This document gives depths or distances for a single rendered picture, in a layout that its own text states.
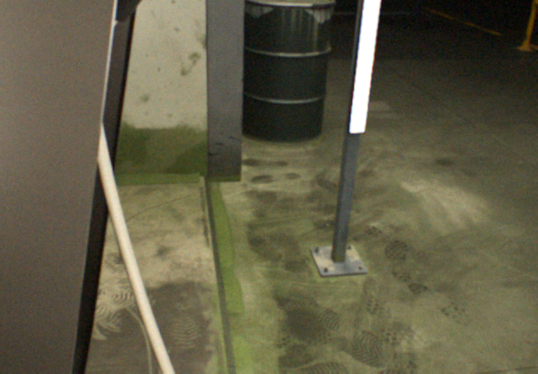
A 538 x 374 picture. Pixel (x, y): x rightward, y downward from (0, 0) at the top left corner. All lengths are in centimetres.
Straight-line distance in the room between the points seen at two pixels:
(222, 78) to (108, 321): 132
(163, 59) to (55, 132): 225
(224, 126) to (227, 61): 34
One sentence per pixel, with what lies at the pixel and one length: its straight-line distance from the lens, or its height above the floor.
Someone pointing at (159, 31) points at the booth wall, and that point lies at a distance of 260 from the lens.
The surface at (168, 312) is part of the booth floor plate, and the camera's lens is 194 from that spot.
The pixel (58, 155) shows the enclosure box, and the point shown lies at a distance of 40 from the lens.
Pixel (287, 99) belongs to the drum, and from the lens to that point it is 325.
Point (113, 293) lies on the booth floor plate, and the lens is 205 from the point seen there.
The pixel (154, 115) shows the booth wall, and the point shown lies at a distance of 271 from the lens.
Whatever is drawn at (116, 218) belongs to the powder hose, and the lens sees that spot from 70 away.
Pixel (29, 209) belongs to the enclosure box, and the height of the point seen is 110.
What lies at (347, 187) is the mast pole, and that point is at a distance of 207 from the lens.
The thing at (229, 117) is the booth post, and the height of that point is 38.
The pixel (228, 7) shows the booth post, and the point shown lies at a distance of 259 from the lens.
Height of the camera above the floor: 129
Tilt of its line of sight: 26 degrees down
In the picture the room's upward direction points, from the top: 2 degrees clockwise
